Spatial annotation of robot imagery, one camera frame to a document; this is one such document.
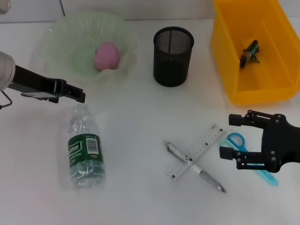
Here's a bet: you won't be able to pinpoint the silver clear ballpoint pen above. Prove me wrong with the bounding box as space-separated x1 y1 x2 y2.
164 140 227 194

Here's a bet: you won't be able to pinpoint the green plastic wrapper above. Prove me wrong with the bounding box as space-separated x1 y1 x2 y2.
239 39 261 69

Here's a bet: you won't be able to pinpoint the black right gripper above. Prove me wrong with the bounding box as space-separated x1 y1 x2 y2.
219 110 300 173

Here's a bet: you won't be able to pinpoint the translucent green plastic fruit plate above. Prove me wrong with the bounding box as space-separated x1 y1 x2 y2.
30 10 139 83

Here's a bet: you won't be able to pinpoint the light blue scissors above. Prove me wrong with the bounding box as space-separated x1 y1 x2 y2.
219 133 279 187

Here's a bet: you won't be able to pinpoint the pink peach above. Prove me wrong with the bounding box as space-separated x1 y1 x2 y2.
93 41 120 70

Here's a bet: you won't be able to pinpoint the yellow plastic bin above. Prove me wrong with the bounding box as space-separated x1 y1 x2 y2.
210 0 300 105

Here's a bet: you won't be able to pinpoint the left gripper connector cable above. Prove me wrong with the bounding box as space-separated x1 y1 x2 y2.
0 90 13 110

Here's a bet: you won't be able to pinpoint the black mesh pen holder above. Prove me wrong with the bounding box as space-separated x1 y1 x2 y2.
153 26 195 88

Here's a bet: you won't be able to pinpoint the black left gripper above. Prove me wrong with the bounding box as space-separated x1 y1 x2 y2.
9 64 86 104

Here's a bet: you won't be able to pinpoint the clear plastic ruler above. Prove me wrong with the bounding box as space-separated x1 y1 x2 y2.
165 124 227 181

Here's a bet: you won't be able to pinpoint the clear green-label water bottle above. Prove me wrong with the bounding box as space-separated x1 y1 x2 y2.
67 104 106 188

